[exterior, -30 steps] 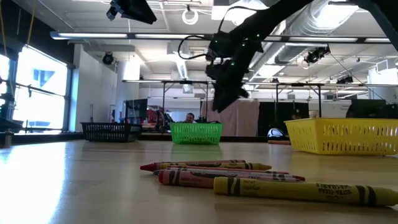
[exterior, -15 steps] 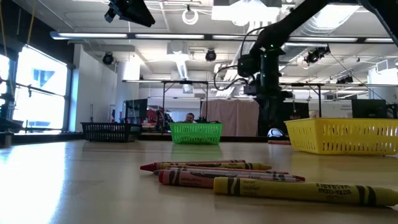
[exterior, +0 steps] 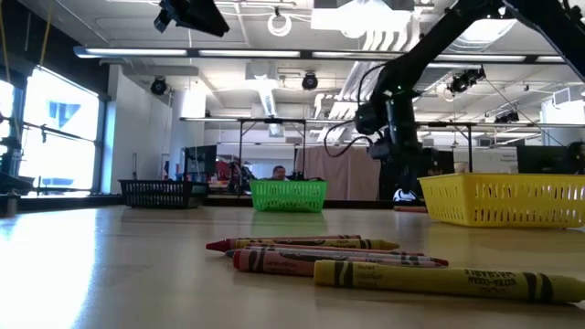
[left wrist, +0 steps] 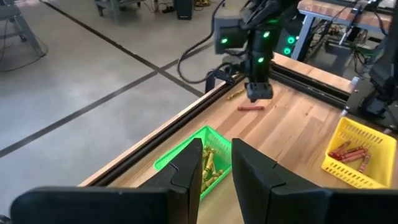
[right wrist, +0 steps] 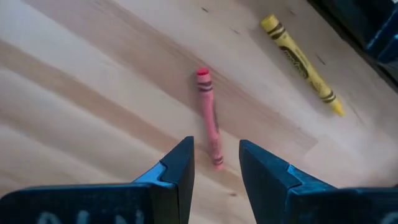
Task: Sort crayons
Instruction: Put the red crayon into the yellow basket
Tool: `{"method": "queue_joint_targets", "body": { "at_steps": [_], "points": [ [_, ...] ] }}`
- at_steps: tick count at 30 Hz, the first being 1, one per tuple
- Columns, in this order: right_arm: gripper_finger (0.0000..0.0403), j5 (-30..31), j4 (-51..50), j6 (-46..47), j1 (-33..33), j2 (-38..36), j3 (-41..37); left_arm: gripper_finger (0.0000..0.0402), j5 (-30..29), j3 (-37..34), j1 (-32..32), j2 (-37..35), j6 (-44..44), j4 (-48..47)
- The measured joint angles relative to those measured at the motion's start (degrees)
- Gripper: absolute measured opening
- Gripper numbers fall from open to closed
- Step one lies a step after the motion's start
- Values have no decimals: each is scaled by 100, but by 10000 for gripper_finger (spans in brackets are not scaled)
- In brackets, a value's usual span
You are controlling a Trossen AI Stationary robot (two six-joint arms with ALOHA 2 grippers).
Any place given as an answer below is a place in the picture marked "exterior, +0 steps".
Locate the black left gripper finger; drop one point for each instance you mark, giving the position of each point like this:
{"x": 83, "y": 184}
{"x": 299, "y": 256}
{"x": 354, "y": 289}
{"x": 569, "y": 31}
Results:
{"x": 196, "y": 16}

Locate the red crayon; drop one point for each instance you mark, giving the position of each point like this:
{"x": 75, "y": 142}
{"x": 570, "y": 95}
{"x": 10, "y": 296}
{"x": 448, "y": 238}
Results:
{"x": 219, "y": 246}
{"x": 410, "y": 209}
{"x": 274, "y": 265}
{"x": 347, "y": 250}

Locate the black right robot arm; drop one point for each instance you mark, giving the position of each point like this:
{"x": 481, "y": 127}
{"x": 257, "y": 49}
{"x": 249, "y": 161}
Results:
{"x": 425, "y": 45}

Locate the black curtain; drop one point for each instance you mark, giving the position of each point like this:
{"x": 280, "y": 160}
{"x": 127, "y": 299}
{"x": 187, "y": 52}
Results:
{"x": 439, "y": 178}

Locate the long led light bar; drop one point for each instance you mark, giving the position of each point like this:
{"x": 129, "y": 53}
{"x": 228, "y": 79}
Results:
{"x": 247, "y": 53}

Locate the white and black ball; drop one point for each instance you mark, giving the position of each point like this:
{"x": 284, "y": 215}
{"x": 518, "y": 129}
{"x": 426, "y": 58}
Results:
{"x": 404, "y": 197}

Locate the black ceiling spotlight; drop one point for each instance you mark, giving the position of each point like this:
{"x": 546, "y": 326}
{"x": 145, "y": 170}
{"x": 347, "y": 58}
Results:
{"x": 309, "y": 81}
{"x": 158, "y": 86}

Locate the black track spotlight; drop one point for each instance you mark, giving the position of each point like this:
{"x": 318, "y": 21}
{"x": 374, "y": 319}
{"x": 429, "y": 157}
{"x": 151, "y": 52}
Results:
{"x": 466, "y": 80}
{"x": 506, "y": 117}

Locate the yellow plastic basket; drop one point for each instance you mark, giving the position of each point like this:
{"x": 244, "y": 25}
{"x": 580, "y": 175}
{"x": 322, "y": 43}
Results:
{"x": 503, "y": 201}

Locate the white ceiling light panel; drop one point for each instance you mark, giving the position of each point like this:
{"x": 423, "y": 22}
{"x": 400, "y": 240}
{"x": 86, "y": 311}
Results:
{"x": 361, "y": 16}

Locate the person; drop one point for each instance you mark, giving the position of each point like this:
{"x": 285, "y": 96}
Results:
{"x": 279, "y": 172}

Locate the green plastic basket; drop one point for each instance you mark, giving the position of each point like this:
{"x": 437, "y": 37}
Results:
{"x": 288, "y": 196}

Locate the black plastic basket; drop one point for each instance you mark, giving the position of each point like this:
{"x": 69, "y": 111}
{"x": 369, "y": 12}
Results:
{"x": 160, "y": 194}

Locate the large window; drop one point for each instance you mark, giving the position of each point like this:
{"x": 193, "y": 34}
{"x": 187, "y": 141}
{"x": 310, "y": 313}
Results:
{"x": 59, "y": 155}

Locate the black metal stand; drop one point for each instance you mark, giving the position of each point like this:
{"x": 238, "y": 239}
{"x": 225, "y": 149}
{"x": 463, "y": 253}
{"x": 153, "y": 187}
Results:
{"x": 10, "y": 157}

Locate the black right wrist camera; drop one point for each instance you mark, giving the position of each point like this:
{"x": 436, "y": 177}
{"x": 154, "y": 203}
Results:
{"x": 379, "y": 150}

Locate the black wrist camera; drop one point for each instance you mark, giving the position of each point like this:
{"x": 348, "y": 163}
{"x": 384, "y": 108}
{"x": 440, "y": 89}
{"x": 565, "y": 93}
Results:
{"x": 379, "y": 150}
{"x": 161, "y": 20}

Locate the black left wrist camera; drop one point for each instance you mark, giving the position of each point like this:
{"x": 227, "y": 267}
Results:
{"x": 161, "y": 20}

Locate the black folding table frame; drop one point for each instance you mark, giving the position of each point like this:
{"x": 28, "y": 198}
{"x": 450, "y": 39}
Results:
{"x": 469, "y": 151}
{"x": 274, "y": 121}

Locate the black aluminium table frame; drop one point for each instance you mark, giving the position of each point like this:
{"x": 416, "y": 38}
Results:
{"x": 365, "y": 204}

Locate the white ceiling duct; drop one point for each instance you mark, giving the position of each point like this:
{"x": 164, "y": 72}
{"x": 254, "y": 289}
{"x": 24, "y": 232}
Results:
{"x": 265, "y": 87}

